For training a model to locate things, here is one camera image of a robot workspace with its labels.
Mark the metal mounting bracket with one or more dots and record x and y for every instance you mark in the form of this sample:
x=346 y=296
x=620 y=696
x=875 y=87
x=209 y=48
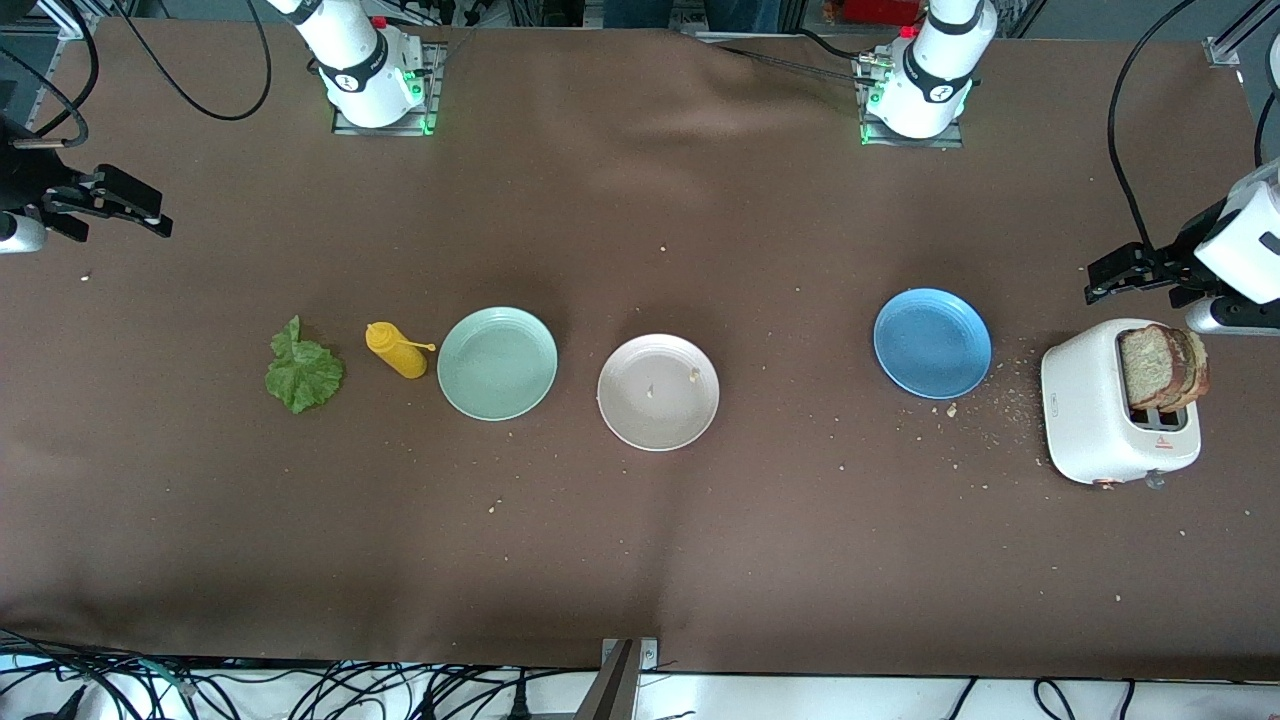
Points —
x=650 y=655

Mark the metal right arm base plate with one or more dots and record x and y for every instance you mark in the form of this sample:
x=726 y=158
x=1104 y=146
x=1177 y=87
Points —
x=345 y=126

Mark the yellow mustard squeeze bottle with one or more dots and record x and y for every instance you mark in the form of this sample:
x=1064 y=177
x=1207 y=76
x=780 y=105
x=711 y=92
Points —
x=398 y=355

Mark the white two-slot toaster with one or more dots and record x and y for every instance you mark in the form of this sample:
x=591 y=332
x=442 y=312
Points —
x=1085 y=410

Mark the green lettuce leaf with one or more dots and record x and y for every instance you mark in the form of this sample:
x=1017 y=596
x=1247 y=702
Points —
x=305 y=375

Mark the beige plate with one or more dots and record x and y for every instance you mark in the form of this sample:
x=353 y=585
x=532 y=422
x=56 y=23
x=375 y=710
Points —
x=650 y=415

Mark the aluminium frame rail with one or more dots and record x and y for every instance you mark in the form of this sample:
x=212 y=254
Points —
x=1225 y=50
x=75 y=22

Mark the blue plate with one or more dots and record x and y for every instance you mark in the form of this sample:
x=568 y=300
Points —
x=932 y=343

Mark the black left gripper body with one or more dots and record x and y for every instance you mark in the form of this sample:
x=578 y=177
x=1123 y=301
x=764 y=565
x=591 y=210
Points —
x=1187 y=246

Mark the black power plug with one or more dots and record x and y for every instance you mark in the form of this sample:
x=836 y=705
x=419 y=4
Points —
x=70 y=705
x=519 y=705

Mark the pale green plate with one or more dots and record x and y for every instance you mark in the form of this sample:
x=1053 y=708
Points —
x=497 y=365

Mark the brown bread slice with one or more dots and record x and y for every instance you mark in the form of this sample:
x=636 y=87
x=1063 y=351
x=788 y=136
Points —
x=1200 y=370
x=1148 y=365

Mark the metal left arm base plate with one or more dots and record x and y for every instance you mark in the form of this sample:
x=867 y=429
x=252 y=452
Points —
x=950 y=141

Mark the grey camera pole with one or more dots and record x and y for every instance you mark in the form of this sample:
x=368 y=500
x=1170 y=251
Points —
x=610 y=695

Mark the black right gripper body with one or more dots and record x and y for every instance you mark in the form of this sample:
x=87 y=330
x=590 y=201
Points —
x=27 y=175

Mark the red box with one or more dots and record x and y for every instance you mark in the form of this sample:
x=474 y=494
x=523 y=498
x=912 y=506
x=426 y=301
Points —
x=880 y=10

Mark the brown tablecloth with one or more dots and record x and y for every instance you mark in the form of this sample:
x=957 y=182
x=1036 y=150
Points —
x=640 y=200

